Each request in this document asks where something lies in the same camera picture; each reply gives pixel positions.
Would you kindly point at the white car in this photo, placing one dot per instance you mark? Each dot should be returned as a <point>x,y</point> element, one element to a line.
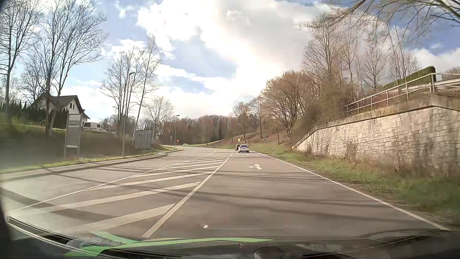
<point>243,148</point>

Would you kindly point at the wood of bare trees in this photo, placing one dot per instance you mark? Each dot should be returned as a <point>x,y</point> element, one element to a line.
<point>201,129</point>

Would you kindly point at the grey asphalt road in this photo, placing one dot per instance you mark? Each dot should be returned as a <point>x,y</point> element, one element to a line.
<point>273,201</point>

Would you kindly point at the grey metal cabinet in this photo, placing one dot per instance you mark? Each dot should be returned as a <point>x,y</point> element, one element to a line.
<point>143,139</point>

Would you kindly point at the road markings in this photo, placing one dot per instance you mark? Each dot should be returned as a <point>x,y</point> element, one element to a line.
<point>179,203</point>

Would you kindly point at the row of bare trees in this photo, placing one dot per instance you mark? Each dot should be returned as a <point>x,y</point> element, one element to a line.
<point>48,72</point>
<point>323,72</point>

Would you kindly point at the car's own bonnet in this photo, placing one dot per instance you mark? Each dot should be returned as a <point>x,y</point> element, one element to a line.
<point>230,248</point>

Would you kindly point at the white camper van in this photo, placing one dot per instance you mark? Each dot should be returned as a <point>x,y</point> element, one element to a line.
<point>94,127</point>

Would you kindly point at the grass verge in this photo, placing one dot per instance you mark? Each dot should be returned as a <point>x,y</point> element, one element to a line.
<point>359,172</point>

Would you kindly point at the grey information board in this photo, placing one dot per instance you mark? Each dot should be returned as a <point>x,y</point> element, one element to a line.
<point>73,135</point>

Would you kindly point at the metal railing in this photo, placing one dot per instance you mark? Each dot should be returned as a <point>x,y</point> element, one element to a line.
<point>388,94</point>

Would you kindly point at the grey pavement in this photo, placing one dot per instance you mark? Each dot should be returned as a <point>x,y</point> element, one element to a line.
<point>72,166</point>

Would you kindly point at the white house with dark roof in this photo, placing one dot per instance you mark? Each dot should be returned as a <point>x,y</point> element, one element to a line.
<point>64,106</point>

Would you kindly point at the trimmed green hedge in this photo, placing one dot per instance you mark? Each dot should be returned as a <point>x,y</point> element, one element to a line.
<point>413,76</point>

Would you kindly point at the grassy bank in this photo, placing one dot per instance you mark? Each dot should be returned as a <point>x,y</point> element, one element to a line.
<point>39,147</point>

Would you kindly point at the dark evergreen hedge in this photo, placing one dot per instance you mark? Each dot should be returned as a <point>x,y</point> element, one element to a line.
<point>32,115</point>

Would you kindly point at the lamp post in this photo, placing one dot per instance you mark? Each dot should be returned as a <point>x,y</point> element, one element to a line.
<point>124,118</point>
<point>175,131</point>

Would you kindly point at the stone retaining wall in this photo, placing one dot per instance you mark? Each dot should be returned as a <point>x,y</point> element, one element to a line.
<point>395,136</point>

